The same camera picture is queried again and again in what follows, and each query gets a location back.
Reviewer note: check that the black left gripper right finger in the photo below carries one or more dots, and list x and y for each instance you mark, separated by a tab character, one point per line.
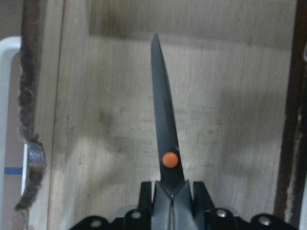
202	206

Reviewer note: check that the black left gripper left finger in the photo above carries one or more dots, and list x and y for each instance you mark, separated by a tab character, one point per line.
145	207

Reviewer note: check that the orange handled grey scissors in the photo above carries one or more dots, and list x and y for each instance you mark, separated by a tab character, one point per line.
172	203

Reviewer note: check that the light wooden drawer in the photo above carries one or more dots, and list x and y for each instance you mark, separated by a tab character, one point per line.
86	97

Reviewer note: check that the white drawer handle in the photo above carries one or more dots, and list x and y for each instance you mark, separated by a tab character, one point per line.
9	47

